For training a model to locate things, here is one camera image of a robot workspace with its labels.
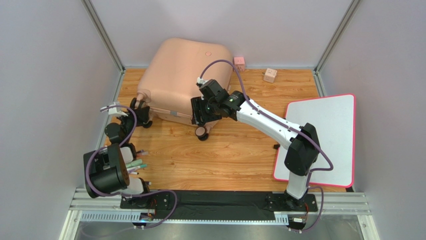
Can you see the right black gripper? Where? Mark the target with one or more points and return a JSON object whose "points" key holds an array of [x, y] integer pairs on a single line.
{"points": [[199, 111]]}

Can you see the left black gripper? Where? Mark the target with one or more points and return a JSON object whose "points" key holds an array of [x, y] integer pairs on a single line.
{"points": [[142, 115]]}

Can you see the pink suitcase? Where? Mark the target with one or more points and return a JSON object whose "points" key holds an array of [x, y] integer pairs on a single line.
{"points": [[170, 81]]}

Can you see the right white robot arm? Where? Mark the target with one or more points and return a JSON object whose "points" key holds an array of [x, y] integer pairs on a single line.
{"points": [[300, 142]]}

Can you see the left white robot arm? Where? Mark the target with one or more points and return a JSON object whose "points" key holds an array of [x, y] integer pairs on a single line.
{"points": [[107, 170]]}

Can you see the green marker pens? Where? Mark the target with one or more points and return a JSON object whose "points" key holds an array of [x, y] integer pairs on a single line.
{"points": [[135, 165]]}

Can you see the white board pink edge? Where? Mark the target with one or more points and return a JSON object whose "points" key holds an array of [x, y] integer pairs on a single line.
{"points": [[334, 118]]}

